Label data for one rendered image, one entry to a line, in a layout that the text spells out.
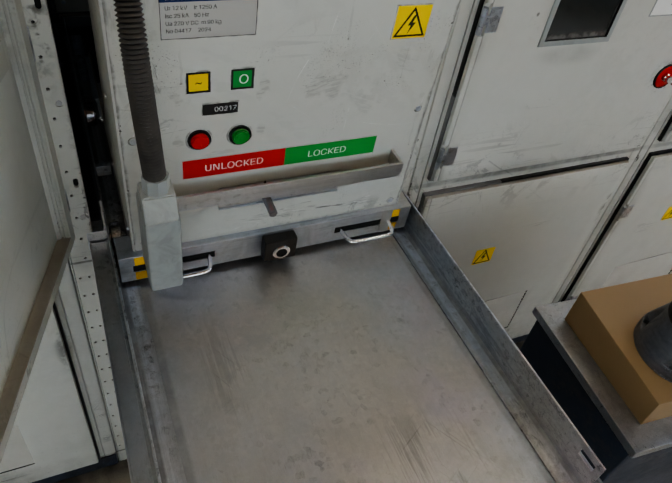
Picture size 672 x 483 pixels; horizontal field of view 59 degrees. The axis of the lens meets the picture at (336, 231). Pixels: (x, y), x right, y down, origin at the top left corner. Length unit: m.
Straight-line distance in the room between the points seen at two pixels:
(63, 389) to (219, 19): 0.93
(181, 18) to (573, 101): 0.91
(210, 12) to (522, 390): 0.72
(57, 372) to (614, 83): 1.34
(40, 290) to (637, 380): 1.00
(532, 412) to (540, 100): 0.66
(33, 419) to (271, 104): 0.95
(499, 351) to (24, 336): 0.74
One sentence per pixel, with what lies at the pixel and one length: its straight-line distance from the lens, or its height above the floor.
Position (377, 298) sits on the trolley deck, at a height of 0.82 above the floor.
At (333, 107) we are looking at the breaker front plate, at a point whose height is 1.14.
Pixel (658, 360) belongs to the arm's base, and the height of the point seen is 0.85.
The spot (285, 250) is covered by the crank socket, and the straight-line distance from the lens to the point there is 1.07.
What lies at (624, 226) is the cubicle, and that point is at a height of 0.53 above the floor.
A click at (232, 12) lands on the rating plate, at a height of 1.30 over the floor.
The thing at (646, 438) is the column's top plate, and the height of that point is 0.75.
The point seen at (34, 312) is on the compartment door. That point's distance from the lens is 1.05.
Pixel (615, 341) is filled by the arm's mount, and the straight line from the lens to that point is 1.19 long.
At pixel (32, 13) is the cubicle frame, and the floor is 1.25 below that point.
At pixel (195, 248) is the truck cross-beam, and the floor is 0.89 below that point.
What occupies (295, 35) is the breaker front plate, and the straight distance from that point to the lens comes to 0.84.
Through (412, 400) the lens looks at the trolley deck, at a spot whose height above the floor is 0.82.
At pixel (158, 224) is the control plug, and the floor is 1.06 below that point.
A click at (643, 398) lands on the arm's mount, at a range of 1.18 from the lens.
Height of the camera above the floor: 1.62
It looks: 43 degrees down
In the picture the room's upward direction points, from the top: 10 degrees clockwise
